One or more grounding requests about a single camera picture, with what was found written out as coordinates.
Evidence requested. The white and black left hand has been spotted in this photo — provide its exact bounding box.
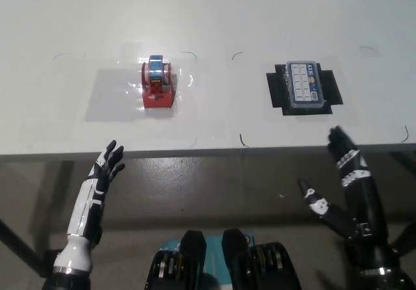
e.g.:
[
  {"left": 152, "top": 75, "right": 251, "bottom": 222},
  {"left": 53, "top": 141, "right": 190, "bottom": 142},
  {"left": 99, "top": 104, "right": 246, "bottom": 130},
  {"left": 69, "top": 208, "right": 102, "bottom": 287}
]
[{"left": 53, "top": 139, "right": 127, "bottom": 272}]

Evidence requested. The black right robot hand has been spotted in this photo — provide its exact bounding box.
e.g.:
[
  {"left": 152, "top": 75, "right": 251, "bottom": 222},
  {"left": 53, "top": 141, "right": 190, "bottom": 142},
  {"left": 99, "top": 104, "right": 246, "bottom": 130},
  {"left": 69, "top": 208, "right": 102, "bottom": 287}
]
[{"left": 297, "top": 125, "right": 410, "bottom": 278}]

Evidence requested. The clear plastic screw box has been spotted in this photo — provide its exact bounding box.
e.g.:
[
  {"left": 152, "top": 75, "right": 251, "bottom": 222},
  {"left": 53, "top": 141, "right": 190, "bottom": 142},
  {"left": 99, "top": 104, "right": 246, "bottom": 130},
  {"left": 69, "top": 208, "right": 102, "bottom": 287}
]
[{"left": 285, "top": 60, "right": 327, "bottom": 109}]

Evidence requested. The red tape dispenser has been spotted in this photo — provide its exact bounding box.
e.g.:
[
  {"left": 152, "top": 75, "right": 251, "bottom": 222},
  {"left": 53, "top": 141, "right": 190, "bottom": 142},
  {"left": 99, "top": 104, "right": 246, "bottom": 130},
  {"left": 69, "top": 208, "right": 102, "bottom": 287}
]
[{"left": 140, "top": 54, "right": 176, "bottom": 109}]

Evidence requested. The black tape patch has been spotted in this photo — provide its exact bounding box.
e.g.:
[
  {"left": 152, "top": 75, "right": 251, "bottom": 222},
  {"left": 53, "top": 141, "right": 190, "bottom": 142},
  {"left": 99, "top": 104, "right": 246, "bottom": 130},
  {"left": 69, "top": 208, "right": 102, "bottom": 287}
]
[{"left": 265, "top": 62, "right": 345, "bottom": 116}]

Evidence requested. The black table leg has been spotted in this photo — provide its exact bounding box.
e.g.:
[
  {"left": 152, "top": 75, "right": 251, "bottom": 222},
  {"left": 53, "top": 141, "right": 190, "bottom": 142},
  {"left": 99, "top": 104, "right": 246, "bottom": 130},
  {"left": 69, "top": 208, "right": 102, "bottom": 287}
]
[{"left": 0, "top": 217, "right": 45, "bottom": 276}]

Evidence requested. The clear plastic film sheet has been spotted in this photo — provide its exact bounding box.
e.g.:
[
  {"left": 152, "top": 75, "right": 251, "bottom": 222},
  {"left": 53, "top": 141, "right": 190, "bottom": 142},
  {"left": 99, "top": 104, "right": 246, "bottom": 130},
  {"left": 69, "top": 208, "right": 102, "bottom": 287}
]
[{"left": 84, "top": 41, "right": 198, "bottom": 124}]

